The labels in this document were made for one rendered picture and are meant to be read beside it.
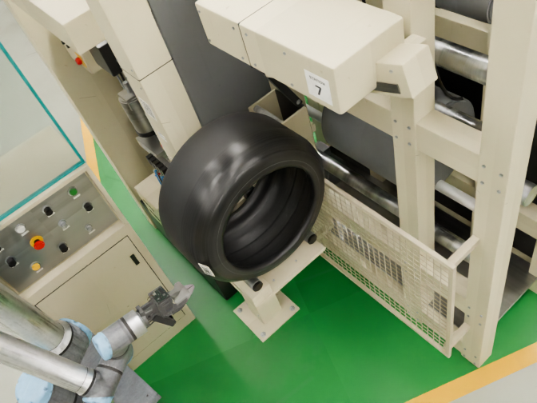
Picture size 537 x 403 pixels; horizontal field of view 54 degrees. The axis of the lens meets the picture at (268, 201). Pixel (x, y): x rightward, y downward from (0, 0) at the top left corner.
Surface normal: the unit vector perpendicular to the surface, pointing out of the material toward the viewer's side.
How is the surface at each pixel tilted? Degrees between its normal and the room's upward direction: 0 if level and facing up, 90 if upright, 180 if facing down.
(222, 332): 0
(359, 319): 0
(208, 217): 59
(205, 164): 18
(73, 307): 90
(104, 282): 90
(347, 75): 90
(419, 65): 72
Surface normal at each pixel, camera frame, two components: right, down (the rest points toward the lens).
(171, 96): 0.62, 0.49
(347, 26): -0.23, -0.63
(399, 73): -0.75, 0.60
